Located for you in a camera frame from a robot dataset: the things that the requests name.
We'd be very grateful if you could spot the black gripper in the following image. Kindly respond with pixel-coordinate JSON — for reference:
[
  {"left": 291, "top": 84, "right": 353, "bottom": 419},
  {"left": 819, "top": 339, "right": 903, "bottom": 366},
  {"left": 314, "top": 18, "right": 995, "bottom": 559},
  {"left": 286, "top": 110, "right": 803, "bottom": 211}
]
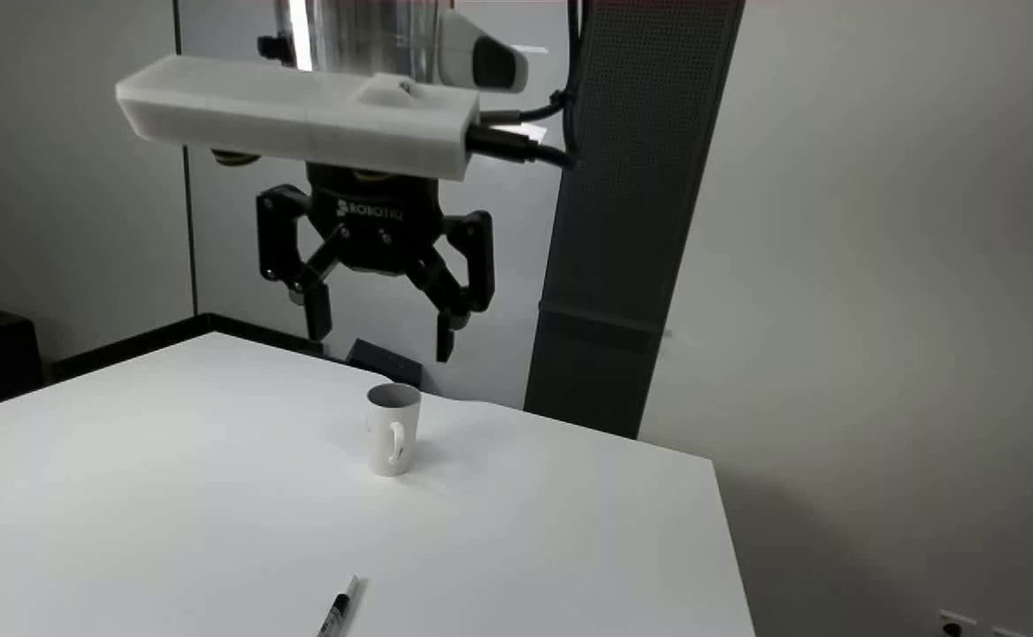
[{"left": 255, "top": 159, "right": 500, "bottom": 366}]

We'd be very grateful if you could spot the small black box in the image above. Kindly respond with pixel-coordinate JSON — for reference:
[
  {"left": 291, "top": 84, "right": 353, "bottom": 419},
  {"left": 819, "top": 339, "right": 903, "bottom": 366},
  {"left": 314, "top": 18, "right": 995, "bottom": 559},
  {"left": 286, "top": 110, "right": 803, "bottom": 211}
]
[{"left": 344, "top": 335, "right": 428, "bottom": 391}]

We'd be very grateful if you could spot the white ceramic mug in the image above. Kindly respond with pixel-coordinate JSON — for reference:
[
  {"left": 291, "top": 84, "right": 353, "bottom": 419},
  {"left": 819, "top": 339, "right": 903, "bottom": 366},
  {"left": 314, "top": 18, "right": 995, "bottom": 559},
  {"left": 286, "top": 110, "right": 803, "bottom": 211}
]
[{"left": 360, "top": 379, "right": 428, "bottom": 480}]

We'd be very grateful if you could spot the dark grey pillar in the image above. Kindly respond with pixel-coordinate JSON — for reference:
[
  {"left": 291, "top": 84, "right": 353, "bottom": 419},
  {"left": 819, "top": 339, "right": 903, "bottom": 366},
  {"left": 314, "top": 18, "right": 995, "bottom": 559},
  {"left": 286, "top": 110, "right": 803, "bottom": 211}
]
[{"left": 520, "top": 0, "right": 746, "bottom": 441}]

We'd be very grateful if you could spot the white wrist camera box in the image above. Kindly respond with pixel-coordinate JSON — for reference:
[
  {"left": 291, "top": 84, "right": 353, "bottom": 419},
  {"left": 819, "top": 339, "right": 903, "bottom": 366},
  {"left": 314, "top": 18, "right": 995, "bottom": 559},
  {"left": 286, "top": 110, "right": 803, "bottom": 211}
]
[{"left": 113, "top": 49, "right": 484, "bottom": 185}]

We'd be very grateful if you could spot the black cable with plug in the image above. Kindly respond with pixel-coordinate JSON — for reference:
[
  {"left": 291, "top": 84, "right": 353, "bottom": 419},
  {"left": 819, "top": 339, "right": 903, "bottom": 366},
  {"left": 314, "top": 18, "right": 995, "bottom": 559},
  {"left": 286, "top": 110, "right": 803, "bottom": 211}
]
[{"left": 462, "top": 122, "right": 577, "bottom": 173}]

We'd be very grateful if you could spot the black camera cable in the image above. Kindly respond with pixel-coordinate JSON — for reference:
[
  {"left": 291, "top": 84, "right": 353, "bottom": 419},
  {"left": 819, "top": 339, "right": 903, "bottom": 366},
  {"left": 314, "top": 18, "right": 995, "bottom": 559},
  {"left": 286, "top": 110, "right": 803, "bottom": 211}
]
[{"left": 472, "top": 0, "right": 592, "bottom": 128}]

